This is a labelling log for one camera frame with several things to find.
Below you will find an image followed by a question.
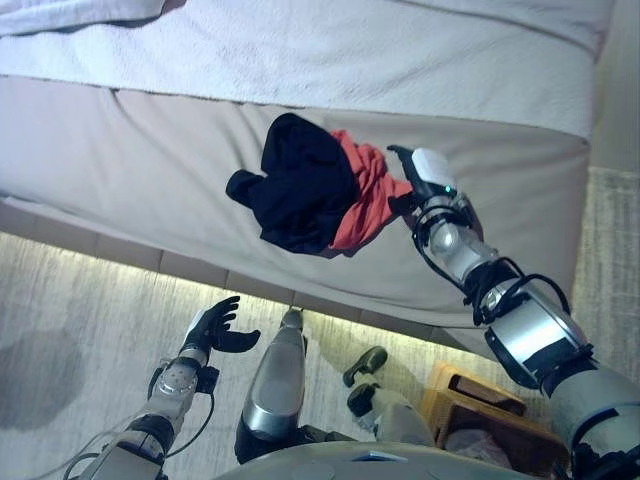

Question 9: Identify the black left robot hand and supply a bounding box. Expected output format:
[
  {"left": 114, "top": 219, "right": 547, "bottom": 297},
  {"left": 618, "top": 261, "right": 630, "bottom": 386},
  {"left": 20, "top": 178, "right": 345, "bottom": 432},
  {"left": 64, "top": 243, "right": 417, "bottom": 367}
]
[{"left": 179, "top": 295, "right": 262, "bottom": 359}]

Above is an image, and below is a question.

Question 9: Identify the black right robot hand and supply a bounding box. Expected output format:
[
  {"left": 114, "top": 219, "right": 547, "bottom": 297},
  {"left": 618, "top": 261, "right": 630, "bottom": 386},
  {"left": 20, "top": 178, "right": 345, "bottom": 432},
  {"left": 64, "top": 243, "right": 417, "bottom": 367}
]
[{"left": 386, "top": 143, "right": 460, "bottom": 218}]

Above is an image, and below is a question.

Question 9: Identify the red garment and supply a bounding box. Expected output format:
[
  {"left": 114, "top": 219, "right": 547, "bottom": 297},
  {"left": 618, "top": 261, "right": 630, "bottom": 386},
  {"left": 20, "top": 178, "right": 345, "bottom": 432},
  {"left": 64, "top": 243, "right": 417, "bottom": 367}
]
[{"left": 327, "top": 128, "right": 416, "bottom": 251}]

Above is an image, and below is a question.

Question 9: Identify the black garment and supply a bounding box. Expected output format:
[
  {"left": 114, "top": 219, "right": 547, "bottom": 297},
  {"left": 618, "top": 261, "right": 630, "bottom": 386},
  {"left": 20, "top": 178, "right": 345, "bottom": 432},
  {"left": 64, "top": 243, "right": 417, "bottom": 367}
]
[{"left": 224, "top": 112, "right": 359, "bottom": 255}]

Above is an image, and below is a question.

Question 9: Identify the white textured bed runner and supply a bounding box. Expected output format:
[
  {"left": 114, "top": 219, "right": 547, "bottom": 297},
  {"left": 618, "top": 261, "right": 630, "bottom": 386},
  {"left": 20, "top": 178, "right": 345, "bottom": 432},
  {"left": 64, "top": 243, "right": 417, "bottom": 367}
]
[{"left": 0, "top": 0, "right": 616, "bottom": 141}]

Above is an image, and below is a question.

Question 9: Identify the brown woven laundry basket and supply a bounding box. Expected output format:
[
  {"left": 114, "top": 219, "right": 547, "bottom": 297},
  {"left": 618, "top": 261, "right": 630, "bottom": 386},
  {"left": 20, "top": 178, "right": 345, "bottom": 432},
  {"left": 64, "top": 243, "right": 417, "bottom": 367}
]
[{"left": 419, "top": 359, "right": 571, "bottom": 479}]

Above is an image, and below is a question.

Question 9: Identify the silver left robot leg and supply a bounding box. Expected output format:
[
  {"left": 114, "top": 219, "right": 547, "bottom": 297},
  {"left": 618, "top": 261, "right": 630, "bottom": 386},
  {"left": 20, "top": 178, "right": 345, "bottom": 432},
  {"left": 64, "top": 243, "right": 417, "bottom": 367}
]
[{"left": 234, "top": 307, "right": 309, "bottom": 464}]

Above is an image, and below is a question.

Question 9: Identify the silver robot leg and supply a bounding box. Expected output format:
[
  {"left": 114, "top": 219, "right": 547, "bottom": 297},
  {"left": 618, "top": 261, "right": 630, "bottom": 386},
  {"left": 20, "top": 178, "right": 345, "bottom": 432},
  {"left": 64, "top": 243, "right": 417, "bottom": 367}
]
[
  {"left": 342, "top": 345, "right": 436, "bottom": 449},
  {"left": 234, "top": 307, "right": 309, "bottom": 464}
]

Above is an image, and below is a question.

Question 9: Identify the grey streaked floor rug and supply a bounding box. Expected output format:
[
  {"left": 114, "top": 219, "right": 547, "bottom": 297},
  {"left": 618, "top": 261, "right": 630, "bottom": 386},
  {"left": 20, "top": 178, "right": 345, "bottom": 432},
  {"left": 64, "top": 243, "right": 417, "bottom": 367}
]
[{"left": 0, "top": 164, "right": 640, "bottom": 480}]

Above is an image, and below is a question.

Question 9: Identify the beige bedspread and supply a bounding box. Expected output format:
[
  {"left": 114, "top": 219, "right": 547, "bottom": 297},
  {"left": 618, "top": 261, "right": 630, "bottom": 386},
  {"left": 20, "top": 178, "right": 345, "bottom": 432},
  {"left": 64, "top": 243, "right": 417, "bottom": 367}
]
[{"left": 0, "top": 74, "right": 591, "bottom": 329}]

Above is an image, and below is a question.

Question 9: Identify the grey robot torso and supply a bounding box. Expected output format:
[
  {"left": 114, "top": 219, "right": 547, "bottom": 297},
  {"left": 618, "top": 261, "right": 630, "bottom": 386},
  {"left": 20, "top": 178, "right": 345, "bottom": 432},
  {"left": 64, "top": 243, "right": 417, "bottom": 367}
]
[{"left": 214, "top": 439, "right": 521, "bottom": 480}]

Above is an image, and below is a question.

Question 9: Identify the silver right robot leg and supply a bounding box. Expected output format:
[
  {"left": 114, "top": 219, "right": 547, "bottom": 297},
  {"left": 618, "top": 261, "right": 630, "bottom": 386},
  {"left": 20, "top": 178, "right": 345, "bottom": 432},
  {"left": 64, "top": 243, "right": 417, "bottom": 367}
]
[{"left": 342, "top": 345, "right": 436, "bottom": 449}]

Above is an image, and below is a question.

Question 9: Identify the white garment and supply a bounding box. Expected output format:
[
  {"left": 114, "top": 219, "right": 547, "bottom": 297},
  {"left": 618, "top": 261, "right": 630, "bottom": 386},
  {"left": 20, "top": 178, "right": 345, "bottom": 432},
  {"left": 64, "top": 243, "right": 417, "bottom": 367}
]
[{"left": 444, "top": 427, "right": 506, "bottom": 459}]

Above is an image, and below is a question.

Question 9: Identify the white duvet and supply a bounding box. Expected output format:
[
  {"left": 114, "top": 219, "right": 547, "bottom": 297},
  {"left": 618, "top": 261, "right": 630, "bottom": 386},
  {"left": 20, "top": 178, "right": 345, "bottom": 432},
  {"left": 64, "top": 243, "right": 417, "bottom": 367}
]
[{"left": 0, "top": 0, "right": 186, "bottom": 39}]

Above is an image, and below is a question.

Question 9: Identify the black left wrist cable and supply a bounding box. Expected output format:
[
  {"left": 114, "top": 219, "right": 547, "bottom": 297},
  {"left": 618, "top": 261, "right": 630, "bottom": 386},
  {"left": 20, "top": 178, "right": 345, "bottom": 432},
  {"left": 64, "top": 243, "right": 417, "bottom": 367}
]
[{"left": 49, "top": 369, "right": 217, "bottom": 480}]

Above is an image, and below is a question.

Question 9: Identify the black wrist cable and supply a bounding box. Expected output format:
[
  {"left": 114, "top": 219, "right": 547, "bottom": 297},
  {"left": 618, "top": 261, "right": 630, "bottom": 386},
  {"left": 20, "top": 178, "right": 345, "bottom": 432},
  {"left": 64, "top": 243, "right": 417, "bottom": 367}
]
[
  {"left": 49, "top": 369, "right": 217, "bottom": 480},
  {"left": 412, "top": 204, "right": 574, "bottom": 326}
]

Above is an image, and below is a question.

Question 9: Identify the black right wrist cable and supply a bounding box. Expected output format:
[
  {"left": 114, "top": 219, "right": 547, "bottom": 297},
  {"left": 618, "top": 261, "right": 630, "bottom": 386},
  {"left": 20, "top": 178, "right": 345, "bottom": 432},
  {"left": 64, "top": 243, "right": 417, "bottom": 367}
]
[{"left": 412, "top": 204, "right": 574, "bottom": 326}]

